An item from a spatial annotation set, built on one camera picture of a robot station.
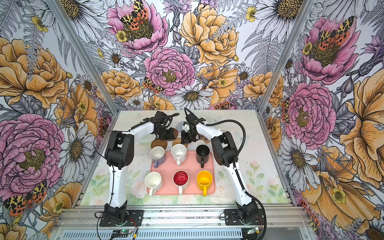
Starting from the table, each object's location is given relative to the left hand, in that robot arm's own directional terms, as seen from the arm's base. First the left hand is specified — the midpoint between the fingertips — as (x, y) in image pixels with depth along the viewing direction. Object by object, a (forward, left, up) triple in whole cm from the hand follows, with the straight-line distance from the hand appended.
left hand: (173, 140), depth 101 cm
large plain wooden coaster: (-2, +10, 0) cm, 10 cm away
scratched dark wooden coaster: (+7, -1, -2) cm, 8 cm away
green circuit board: (-50, +21, -3) cm, 54 cm away
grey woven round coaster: (+14, -3, -2) cm, 14 cm away
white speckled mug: (-9, -4, -1) cm, 10 cm away
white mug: (-26, +9, 0) cm, 28 cm away
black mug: (-11, -19, 0) cm, 22 cm away
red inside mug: (-26, -6, -1) cm, 26 cm away
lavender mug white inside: (-10, +9, 0) cm, 13 cm away
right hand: (-3, -6, -1) cm, 7 cm away
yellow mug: (-27, -19, -1) cm, 33 cm away
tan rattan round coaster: (+1, -3, -3) cm, 4 cm away
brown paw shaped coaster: (+2, -22, -3) cm, 23 cm away
